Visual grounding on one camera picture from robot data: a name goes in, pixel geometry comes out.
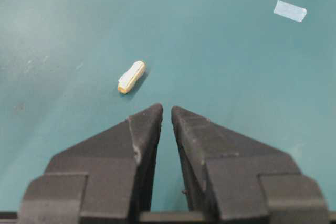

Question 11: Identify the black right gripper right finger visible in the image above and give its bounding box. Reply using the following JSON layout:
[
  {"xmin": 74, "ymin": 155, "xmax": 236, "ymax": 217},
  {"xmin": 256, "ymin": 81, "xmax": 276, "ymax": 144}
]
[{"xmin": 172, "ymin": 106, "xmax": 329, "ymax": 223}]

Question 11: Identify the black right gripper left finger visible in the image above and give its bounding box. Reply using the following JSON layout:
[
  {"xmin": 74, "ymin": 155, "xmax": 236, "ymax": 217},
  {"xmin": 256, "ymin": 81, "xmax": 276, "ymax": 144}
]
[{"xmin": 19, "ymin": 103, "xmax": 163, "ymax": 223}]

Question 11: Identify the short wooden dowel rod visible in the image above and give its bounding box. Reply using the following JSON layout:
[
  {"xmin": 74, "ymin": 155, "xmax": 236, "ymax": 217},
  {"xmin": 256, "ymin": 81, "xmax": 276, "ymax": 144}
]
[{"xmin": 117, "ymin": 61, "xmax": 146, "ymax": 94}]

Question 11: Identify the blue tape piece centre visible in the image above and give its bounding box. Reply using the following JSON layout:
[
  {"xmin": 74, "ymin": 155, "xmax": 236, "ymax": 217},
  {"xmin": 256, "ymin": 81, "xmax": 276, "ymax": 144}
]
[{"xmin": 273, "ymin": 0, "xmax": 307, "ymax": 22}]

